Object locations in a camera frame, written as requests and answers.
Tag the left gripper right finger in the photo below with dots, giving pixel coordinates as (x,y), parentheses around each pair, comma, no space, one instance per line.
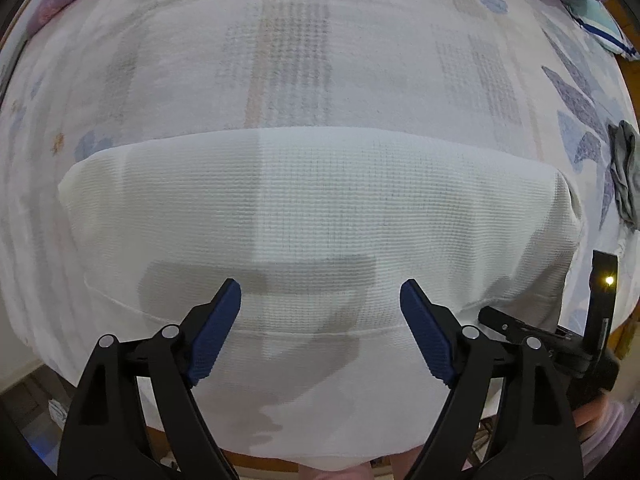
(535,436)

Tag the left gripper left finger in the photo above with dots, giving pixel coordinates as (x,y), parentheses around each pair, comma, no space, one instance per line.
(105,431)

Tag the white button jacket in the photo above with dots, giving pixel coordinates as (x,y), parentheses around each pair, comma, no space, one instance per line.
(320,227)

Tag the right hand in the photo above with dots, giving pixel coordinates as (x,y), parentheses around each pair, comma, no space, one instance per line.
(588,417)

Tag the grey folded garment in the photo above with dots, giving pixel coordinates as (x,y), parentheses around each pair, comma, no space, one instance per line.
(624,145)

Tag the floral bed sheet mattress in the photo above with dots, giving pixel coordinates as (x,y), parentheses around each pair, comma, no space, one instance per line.
(514,76)

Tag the blue striped pillow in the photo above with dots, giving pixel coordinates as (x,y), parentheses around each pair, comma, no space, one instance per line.
(592,17)

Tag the black camera box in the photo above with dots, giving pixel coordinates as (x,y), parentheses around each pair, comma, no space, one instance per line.
(603,287)

